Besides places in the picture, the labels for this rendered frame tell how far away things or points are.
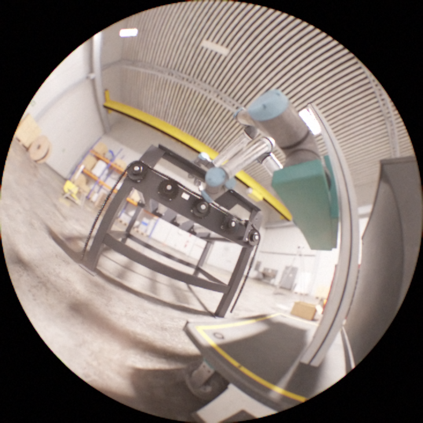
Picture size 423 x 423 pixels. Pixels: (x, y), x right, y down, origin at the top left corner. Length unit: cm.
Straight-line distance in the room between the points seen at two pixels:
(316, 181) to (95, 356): 86
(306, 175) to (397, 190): 26
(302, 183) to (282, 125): 19
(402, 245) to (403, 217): 6
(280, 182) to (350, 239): 27
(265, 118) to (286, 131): 8
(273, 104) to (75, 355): 98
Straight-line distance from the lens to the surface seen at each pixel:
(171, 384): 63
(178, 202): 102
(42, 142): 680
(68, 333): 66
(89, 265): 113
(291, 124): 46
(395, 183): 42
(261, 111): 44
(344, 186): 52
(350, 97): 896
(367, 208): 1102
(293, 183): 37
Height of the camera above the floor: 53
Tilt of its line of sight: 19 degrees up
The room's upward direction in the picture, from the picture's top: 24 degrees clockwise
